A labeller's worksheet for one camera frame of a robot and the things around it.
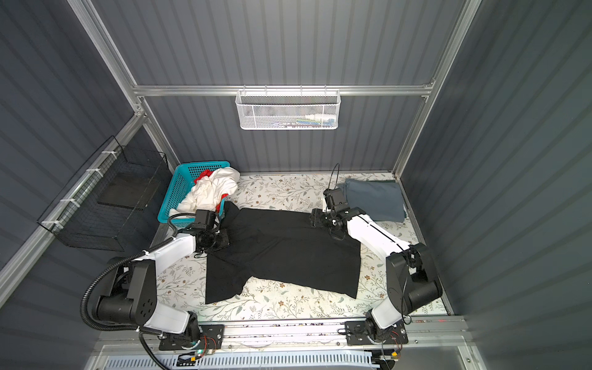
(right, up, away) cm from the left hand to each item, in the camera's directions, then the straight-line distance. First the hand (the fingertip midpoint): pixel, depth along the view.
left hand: (227, 240), depth 93 cm
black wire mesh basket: (-31, +16, -19) cm, 39 cm away
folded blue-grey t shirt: (+67, +16, +13) cm, 70 cm away
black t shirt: (+22, -4, +3) cm, 22 cm away
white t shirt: (-13, +21, +12) cm, 27 cm away
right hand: (+36, +9, -4) cm, 37 cm away
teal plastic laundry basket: (-28, +26, +18) cm, 42 cm away
